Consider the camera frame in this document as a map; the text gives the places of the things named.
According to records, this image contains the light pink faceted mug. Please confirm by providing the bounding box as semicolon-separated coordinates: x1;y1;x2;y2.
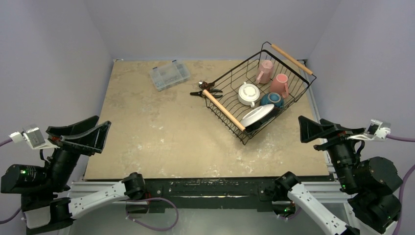
255;60;274;84

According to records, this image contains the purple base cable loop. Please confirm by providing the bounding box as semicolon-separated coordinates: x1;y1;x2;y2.
125;197;180;232

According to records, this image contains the brown bowl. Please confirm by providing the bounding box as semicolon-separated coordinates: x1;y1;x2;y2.
260;93;284;109

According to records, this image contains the red black lacquer plate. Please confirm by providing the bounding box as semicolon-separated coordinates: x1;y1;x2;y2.
245;107;280;133

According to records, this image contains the white two-handled soup cup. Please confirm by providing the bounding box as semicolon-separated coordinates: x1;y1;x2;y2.
237;82;260;108

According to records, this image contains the green rimmed white plate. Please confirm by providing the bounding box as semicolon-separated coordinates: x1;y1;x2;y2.
240;104;275;128

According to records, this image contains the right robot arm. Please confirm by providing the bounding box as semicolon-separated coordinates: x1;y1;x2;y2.
272;116;403;235

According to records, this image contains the salmon pink mug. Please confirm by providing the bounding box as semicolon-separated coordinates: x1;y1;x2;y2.
270;73;289;99

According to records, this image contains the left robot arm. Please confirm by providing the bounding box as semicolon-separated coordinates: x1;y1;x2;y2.
0;116;146;235

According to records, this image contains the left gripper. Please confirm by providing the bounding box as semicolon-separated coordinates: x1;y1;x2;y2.
42;115;111;191

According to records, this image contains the clear plastic organizer box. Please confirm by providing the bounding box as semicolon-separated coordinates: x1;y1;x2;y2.
149;60;190;92

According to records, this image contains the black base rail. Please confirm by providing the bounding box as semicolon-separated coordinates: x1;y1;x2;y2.
69;176;349;213

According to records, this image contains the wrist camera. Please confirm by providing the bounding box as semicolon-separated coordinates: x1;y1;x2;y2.
9;124;59;150
347;119;391;141

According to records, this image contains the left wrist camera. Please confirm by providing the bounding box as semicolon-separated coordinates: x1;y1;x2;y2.
9;124;59;150

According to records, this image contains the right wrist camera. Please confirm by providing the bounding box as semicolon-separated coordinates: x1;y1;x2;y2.
347;119;391;141

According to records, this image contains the black wire dish rack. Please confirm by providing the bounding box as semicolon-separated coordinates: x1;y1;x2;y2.
195;42;317;144

